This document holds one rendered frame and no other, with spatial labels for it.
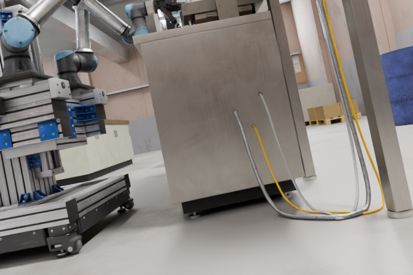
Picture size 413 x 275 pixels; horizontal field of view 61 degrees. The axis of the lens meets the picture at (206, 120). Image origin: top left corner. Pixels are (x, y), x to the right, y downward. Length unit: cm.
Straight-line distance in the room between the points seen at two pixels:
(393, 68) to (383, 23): 207
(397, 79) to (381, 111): 333
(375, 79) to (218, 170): 78
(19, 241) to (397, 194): 147
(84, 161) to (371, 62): 475
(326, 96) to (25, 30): 808
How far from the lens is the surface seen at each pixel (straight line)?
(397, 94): 462
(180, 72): 166
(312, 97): 912
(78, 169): 560
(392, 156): 131
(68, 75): 228
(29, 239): 173
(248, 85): 167
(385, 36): 656
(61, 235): 166
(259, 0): 185
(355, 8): 132
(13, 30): 175
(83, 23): 242
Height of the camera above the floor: 41
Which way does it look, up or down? 1 degrees up
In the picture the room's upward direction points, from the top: 11 degrees counter-clockwise
